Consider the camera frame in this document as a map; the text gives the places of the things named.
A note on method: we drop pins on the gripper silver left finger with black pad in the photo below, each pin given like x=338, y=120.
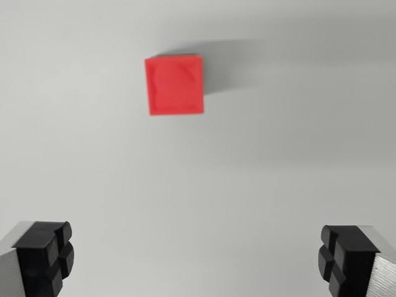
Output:
x=34, y=260

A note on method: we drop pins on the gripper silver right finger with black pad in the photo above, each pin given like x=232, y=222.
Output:
x=355, y=263

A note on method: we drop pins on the red embossed cube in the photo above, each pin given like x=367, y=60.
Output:
x=174, y=86

